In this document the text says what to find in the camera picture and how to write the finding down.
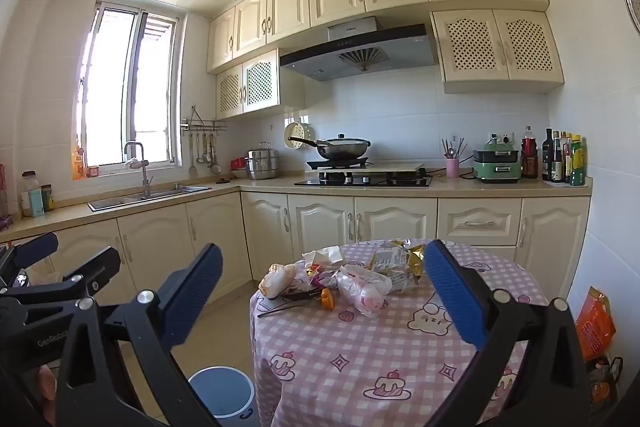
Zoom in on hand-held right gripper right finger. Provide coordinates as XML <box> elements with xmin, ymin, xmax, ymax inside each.
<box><xmin>422</xmin><ymin>239</ymin><xmax>593</xmax><ymax>427</ymax></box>

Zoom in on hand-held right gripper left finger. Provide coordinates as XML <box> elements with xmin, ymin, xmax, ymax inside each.
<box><xmin>55</xmin><ymin>243</ymin><xmax>224</xmax><ymax>427</ymax></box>

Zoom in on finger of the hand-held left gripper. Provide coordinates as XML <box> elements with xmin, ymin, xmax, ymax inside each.
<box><xmin>0</xmin><ymin>233</ymin><xmax>60</xmax><ymax>280</ymax></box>
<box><xmin>0</xmin><ymin>247</ymin><xmax>122</xmax><ymax>308</ymax></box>

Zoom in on gold foil wrapper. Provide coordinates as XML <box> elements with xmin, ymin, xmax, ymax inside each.
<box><xmin>400</xmin><ymin>239</ymin><xmax>429</xmax><ymax>278</ymax></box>

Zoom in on bagged bread bun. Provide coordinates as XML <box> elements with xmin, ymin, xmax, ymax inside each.
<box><xmin>257</xmin><ymin>263</ymin><xmax>301</xmax><ymax>299</ymax></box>

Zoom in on grey printed snack packet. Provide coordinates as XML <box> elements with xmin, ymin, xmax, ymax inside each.
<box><xmin>367</xmin><ymin>241</ymin><xmax>426</xmax><ymax>293</ymax></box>

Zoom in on dark thin sticks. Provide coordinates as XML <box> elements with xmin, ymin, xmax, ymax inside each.
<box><xmin>256</xmin><ymin>298</ymin><xmax>321</xmax><ymax>319</ymax></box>

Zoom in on white pink plastic bag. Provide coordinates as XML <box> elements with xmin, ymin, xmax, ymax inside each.
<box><xmin>334</xmin><ymin>264</ymin><xmax>393</xmax><ymax>319</ymax></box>

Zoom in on blue trash bin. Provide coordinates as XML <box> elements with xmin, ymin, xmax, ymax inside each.
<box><xmin>187</xmin><ymin>366</ymin><xmax>261</xmax><ymax>427</ymax></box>

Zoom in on colourful candy wrapper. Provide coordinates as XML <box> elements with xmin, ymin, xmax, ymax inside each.
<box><xmin>295</xmin><ymin>264</ymin><xmax>341</xmax><ymax>295</ymax></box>

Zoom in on person's left hand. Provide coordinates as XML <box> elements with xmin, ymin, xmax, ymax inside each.
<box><xmin>37</xmin><ymin>364</ymin><xmax>57</xmax><ymax>425</ymax></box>

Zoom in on teal box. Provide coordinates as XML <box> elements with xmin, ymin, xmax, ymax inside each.
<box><xmin>26</xmin><ymin>189</ymin><xmax>46</xmax><ymax>218</ymax></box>

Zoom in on cream base cabinet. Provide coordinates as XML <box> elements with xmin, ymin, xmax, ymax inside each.
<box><xmin>240</xmin><ymin>192</ymin><xmax>593</xmax><ymax>303</ymax></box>
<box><xmin>0</xmin><ymin>189</ymin><xmax>253</xmax><ymax>308</ymax></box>

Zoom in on clear jar dark lid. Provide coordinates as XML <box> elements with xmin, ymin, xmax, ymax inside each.
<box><xmin>20</xmin><ymin>171</ymin><xmax>41</xmax><ymax>218</ymax></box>

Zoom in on stainless steel sink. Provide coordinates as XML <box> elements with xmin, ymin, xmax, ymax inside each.
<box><xmin>87</xmin><ymin>184</ymin><xmax>213</xmax><ymax>212</ymax></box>

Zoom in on metal faucet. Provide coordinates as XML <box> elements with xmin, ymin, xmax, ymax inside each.
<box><xmin>123</xmin><ymin>141</ymin><xmax>153</xmax><ymax>198</ymax></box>

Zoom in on pink checked tablecloth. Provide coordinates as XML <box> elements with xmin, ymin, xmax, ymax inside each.
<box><xmin>249</xmin><ymin>238</ymin><xmax>551</xmax><ymax>427</ymax></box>

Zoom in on orange plastic bag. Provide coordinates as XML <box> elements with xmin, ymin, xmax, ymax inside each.
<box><xmin>575</xmin><ymin>287</ymin><xmax>617</xmax><ymax>360</ymax></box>

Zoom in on green electric cooker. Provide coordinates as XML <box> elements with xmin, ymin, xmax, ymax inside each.
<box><xmin>472</xmin><ymin>142</ymin><xmax>523</xmax><ymax>184</ymax></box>

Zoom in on stainless steamer pot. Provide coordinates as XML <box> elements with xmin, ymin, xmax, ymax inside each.
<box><xmin>245</xmin><ymin>142</ymin><xmax>280</xmax><ymax>181</ymax></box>

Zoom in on black gas stove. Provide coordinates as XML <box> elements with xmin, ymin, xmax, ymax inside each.
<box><xmin>294</xmin><ymin>159</ymin><xmax>433</xmax><ymax>188</ymax></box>

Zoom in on bunch of chopsticks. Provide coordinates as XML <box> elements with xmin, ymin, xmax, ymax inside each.
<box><xmin>440</xmin><ymin>137</ymin><xmax>468</xmax><ymax>160</ymax></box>

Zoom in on dark sauce bottle red cap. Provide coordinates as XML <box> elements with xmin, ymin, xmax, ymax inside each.
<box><xmin>521</xmin><ymin>125</ymin><xmax>540</xmax><ymax>179</ymax></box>

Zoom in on dark printed bag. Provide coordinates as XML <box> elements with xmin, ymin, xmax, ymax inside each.
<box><xmin>587</xmin><ymin>356</ymin><xmax>625</xmax><ymax>415</ymax></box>

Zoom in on dark glass bottle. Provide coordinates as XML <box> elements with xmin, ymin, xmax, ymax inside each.
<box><xmin>541</xmin><ymin>128</ymin><xmax>556</xmax><ymax>182</ymax></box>
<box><xmin>551</xmin><ymin>132</ymin><xmax>565</xmax><ymax>184</ymax></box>

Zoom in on red label sauce bottle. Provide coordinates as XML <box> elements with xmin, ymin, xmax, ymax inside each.
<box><xmin>562</xmin><ymin>131</ymin><xmax>575</xmax><ymax>184</ymax></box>

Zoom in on green yellow bottle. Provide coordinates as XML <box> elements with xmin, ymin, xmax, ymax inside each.
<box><xmin>570</xmin><ymin>134</ymin><xmax>587</xmax><ymax>186</ymax></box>

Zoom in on sliding window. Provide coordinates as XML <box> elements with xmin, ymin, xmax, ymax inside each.
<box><xmin>75</xmin><ymin>2</ymin><xmax>181</xmax><ymax>180</ymax></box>

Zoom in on wok with lid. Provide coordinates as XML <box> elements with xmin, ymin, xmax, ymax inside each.
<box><xmin>288</xmin><ymin>133</ymin><xmax>372</xmax><ymax>161</ymax></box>

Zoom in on white perforated steamer plate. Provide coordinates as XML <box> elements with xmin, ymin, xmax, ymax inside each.
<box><xmin>283</xmin><ymin>117</ymin><xmax>312</xmax><ymax>151</ymax></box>

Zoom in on range hood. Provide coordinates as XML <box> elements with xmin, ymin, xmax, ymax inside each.
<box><xmin>279</xmin><ymin>16</ymin><xmax>440</xmax><ymax>82</ymax></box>

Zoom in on wall utensil rack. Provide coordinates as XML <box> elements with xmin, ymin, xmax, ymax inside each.
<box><xmin>180</xmin><ymin>105</ymin><xmax>228</xmax><ymax>134</ymax></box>

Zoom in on lattice door wall cabinet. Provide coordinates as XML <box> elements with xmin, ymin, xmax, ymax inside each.
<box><xmin>216</xmin><ymin>49</ymin><xmax>281</xmax><ymax>122</ymax></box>
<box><xmin>431</xmin><ymin>9</ymin><xmax>566</xmax><ymax>95</ymax></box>

